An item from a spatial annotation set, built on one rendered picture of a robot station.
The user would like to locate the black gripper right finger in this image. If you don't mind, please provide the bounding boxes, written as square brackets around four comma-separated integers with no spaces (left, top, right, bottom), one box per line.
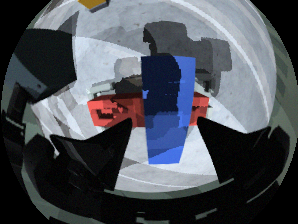
[197,116,271,184]

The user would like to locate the dark grey square frame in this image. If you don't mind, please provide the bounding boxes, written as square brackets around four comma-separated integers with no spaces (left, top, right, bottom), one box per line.
[89,0,110,14]

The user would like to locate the blue rectangular block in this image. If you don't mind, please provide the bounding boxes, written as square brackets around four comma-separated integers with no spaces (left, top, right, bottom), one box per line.
[141,55,196,165]

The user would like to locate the yellow block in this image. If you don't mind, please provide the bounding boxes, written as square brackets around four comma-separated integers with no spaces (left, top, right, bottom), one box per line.
[77,0,106,8]

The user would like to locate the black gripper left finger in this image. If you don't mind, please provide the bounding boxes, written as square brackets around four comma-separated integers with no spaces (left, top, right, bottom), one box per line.
[49,117,132,190]

